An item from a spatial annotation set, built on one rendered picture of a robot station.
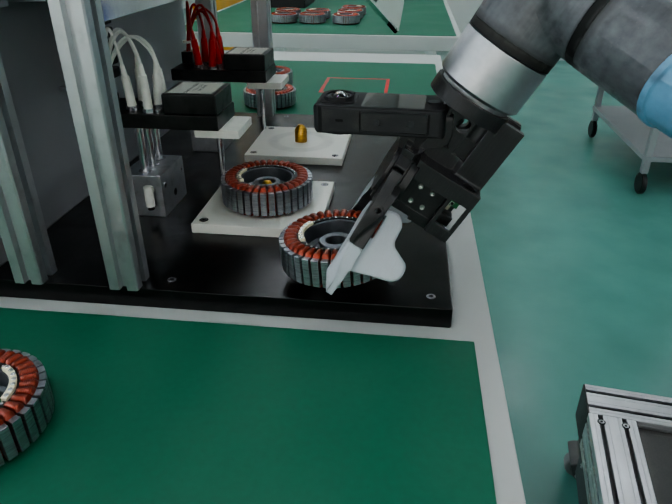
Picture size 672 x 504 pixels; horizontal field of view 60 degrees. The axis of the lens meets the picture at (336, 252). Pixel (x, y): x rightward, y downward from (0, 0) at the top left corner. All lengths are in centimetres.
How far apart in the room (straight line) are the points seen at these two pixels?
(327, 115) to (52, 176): 39
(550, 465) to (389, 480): 111
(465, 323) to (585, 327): 142
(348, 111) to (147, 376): 28
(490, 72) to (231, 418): 33
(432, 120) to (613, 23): 15
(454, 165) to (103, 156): 30
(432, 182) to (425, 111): 6
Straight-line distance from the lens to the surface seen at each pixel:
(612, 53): 45
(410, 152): 50
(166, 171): 75
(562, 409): 167
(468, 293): 63
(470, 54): 48
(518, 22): 47
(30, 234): 64
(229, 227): 69
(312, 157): 89
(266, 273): 61
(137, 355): 56
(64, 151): 81
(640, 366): 190
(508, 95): 49
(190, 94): 70
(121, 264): 61
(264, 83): 92
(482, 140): 51
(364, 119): 51
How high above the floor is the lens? 108
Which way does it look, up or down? 29 degrees down
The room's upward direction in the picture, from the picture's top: straight up
